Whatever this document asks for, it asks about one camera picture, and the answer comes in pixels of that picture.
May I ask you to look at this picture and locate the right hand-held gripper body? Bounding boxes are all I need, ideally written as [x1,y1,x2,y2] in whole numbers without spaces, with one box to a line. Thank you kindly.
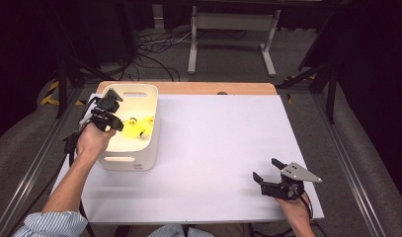
[260,161,323,201]

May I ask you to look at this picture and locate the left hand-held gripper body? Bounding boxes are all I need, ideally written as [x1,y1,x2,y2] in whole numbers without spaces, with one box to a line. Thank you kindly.
[91,88,124,132]

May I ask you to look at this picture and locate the white plastic storage box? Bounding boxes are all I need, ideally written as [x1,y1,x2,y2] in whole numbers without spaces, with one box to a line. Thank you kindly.
[98,82,161,172]

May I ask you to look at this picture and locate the person's right hand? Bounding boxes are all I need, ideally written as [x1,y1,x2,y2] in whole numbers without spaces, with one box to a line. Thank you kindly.
[277,196,313,228]

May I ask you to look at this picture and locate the person's left hand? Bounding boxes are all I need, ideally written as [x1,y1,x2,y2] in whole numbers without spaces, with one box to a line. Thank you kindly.
[75,121,118,161]

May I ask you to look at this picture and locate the black tripod stand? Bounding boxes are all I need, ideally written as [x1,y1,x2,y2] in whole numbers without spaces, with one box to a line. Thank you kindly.
[276,55,338,125]
[54,55,104,119]

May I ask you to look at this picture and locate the yellow black hazard tape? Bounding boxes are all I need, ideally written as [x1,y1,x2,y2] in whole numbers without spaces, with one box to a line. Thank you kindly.
[40,80,86,107]

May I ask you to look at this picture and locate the white table cover sheet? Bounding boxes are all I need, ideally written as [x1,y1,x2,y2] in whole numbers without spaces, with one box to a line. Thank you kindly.
[51,94,325,225]

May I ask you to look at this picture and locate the blue striped shirt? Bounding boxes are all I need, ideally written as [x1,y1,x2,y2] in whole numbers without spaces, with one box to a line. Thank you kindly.
[12,210,206,237]

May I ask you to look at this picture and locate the white metal stand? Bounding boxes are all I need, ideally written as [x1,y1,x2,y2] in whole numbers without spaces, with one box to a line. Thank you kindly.
[187,4,281,78]

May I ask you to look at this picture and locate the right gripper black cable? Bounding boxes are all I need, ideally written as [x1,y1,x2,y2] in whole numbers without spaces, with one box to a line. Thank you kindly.
[300,192,328,237]

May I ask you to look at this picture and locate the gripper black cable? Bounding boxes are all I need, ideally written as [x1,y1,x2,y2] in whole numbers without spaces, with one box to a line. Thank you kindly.
[300,192,328,237]
[7,97,99,237]

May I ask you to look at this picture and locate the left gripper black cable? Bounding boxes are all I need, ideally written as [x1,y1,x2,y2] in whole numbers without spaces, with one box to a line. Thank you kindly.
[7,97,99,237]

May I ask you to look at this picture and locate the aluminium floor rail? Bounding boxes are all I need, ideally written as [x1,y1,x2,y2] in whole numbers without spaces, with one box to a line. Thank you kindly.
[0,95,78,237]
[313,93,385,237]

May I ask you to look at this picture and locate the bundle of floor cables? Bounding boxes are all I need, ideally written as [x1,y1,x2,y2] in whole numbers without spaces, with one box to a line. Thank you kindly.
[135,29,193,82]

